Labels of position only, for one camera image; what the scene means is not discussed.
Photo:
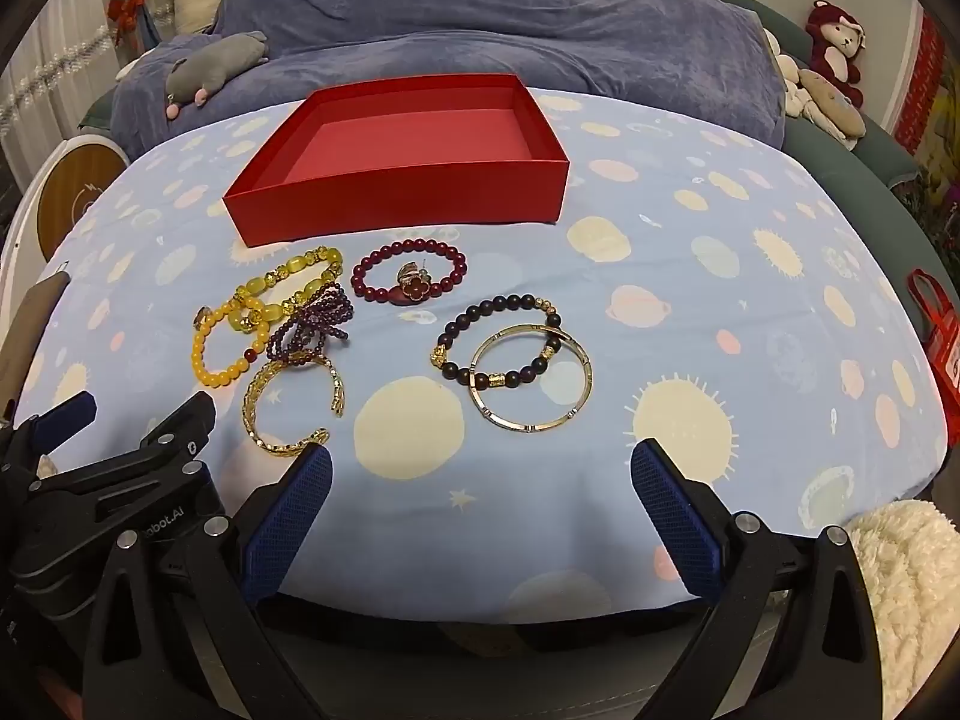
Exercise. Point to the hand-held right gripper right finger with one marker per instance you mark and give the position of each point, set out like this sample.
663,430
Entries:
675,521

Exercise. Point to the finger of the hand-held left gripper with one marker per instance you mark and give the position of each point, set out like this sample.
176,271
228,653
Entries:
66,416
176,427

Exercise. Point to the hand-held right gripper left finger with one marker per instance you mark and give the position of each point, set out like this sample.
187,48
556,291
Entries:
289,521

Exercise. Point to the thin gold bangle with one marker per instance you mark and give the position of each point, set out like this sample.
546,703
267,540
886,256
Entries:
585,375

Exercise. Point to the red flower brooch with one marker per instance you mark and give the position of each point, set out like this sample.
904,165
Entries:
414,287

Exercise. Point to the red cardboard box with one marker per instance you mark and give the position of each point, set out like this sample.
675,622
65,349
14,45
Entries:
390,195

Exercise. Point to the planet print bed sheet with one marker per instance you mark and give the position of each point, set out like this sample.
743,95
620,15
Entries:
525,465

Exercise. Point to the round wooden white device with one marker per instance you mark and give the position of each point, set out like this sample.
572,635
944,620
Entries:
75,195

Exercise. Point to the white fluffy cloth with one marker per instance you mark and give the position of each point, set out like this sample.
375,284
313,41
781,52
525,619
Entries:
915,585

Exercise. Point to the red bag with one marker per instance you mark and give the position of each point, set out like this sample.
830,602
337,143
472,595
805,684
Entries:
941,345

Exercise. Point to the grey plush toy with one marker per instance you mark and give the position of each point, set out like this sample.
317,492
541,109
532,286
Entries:
210,67

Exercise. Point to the green sofa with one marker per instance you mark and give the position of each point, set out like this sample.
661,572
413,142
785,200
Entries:
862,187

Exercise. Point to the red bow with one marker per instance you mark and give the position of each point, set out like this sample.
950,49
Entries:
124,7

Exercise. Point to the potted plant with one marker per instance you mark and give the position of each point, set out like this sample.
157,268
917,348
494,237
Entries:
937,199

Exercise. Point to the cookie plush pillow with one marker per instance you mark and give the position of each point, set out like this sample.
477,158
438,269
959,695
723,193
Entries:
829,105

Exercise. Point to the small white plush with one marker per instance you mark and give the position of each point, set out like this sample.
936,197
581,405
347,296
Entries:
787,71

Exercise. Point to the red monkey plush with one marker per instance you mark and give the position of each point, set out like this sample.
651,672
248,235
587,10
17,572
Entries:
832,45

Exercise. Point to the blue blanket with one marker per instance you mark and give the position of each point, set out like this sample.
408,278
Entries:
487,15

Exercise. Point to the red wall banner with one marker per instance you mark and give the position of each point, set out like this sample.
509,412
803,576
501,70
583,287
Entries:
919,90

